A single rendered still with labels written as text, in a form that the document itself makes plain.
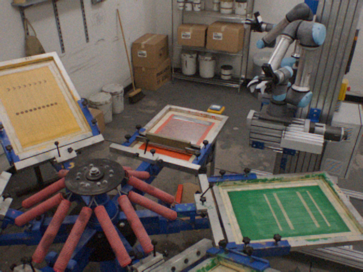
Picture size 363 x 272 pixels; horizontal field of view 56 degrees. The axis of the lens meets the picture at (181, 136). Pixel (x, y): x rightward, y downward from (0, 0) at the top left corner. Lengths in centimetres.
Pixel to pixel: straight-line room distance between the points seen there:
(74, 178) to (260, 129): 136
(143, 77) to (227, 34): 155
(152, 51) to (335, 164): 364
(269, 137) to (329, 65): 63
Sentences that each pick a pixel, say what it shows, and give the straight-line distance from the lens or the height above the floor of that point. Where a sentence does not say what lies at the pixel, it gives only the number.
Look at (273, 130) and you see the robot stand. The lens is 249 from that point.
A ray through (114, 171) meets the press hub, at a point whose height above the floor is 131.
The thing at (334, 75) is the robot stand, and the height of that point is 153.
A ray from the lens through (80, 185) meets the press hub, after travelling 173.
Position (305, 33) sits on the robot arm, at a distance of 219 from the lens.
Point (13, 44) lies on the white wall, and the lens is 397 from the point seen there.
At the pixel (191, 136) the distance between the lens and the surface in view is 270.
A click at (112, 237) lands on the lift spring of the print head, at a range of 164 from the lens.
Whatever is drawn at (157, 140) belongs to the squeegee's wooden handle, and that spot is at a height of 102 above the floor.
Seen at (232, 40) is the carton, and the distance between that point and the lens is 549.
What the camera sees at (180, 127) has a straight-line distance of 283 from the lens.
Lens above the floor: 238
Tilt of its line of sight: 32 degrees down
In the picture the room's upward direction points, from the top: straight up
